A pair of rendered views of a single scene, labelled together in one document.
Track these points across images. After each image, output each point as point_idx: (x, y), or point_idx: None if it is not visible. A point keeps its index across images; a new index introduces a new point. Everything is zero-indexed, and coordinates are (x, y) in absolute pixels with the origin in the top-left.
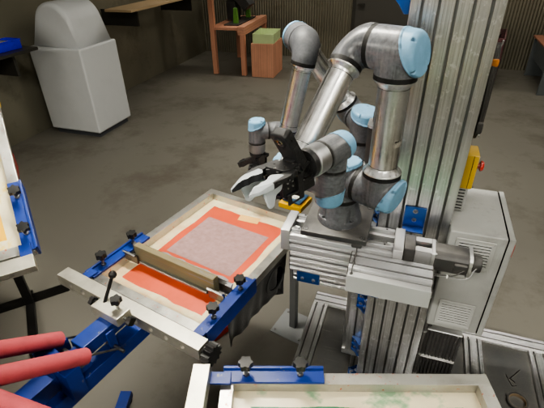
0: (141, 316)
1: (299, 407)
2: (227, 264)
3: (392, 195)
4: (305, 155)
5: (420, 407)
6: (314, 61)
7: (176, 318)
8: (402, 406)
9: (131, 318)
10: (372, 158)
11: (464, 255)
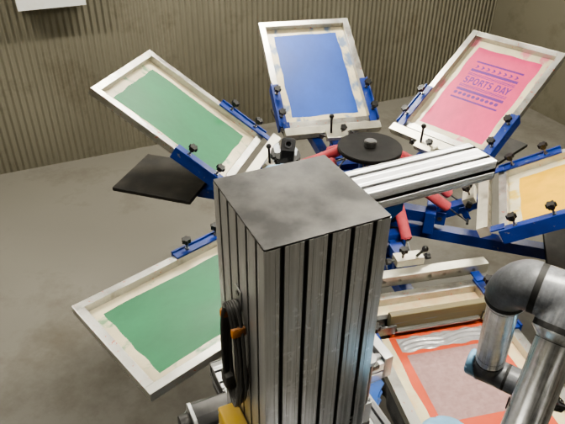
0: (392, 271)
1: None
2: (426, 364)
3: None
4: None
5: (187, 355)
6: (487, 294)
7: (382, 295)
8: (198, 348)
9: (387, 258)
10: None
11: (197, 403)
